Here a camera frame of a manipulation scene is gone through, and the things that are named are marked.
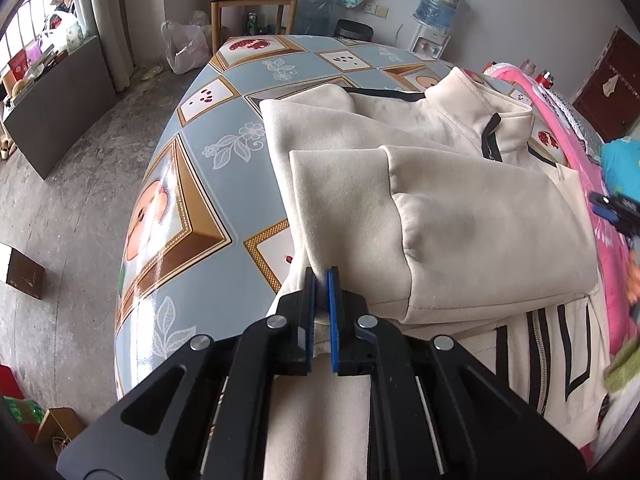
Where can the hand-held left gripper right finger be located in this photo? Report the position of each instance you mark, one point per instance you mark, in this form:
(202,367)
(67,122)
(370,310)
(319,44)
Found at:
(334,320)

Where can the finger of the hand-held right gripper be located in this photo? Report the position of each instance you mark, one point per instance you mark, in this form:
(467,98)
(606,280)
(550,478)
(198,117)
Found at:
(605,207)

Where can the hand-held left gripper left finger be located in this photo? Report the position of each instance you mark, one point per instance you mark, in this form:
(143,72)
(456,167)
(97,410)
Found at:
(310,320)

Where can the cream zip jacket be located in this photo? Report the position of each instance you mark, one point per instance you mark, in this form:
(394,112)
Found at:
(450,220)

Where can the person's right forearm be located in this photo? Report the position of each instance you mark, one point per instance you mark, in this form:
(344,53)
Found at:
(625,367)

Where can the pink floral blanket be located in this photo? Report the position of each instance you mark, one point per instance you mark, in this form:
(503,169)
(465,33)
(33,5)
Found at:
(612,260)

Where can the blue striped pillow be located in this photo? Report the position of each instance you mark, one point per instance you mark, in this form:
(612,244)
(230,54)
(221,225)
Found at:
(620,160)

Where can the grey lace-trimmed pillow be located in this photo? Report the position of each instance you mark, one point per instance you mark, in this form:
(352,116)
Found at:
(575,120)

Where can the white water dispenser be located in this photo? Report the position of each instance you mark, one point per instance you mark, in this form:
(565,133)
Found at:
(430,42)

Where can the blue water bottle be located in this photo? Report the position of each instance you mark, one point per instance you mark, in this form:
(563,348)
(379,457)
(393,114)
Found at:
(440,0)

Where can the open cardboard box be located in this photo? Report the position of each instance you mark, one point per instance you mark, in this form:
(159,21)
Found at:
(60,430)

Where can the brown cardboard box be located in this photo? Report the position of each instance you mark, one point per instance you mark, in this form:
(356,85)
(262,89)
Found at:
(25,275)

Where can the black trash bin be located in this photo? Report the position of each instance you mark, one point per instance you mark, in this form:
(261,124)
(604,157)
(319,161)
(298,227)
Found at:
(354,30)

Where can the clear plastic bag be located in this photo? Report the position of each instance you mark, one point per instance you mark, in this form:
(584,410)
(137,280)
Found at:
(185,45)

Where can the green box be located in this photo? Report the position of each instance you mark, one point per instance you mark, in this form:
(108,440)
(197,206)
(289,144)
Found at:
(20,415)

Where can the empty clear water jug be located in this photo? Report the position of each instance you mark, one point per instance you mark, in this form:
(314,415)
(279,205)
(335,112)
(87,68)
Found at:
(314,12)

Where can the grey low cabinet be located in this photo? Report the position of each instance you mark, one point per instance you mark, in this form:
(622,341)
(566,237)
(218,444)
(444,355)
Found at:
(60,110)

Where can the beige slippers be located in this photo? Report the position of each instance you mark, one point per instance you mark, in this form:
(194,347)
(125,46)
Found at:
(7,149)

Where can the grey curtain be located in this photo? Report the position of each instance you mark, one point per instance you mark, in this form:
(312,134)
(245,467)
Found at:
(102,20)

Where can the white plastic bag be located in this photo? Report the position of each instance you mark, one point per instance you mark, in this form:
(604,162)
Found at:
(62,32)

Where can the wall socket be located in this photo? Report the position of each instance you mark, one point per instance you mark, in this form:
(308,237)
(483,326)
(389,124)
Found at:
(376,10)

